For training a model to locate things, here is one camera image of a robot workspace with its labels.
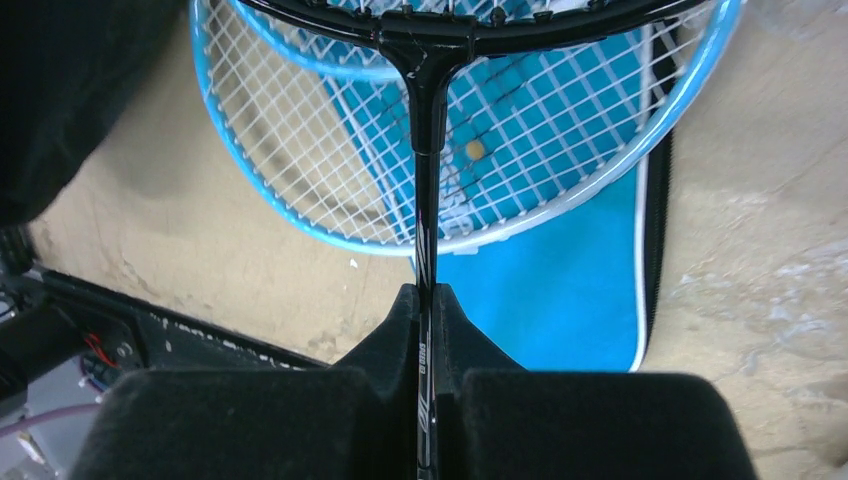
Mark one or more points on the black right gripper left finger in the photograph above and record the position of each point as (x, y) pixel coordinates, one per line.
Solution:
(352, 420)

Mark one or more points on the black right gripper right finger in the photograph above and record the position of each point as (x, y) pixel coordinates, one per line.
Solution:
(496, 420)

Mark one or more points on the black Crossway racket cover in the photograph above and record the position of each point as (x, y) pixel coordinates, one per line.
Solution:
(68, 70)

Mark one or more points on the light blue badminton racket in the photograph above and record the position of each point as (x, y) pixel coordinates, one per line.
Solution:
(331, 156)
(703, 37)

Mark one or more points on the blue racket cover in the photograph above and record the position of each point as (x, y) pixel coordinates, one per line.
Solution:
(570, 289)

